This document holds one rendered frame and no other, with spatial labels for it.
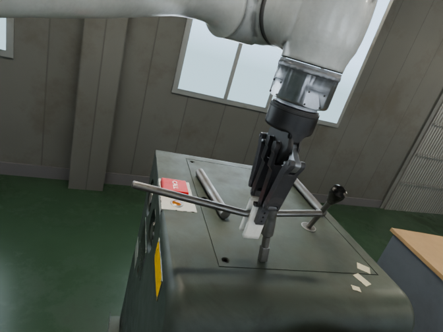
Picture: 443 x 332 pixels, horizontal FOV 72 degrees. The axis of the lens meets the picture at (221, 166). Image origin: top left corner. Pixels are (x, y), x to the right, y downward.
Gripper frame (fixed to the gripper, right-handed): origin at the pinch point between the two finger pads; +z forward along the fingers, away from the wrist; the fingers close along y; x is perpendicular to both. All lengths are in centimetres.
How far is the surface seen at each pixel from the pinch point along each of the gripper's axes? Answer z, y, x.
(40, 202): 134, -201, -79
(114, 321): 80, -44, -16
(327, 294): 8.5, 8.6, 13.7
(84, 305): 134, -98, -30
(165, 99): 38, -252, 9
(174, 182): 7.0, -22.6, -10.5
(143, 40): -7, -249, -20
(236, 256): 8.2, 0.5, -1.0
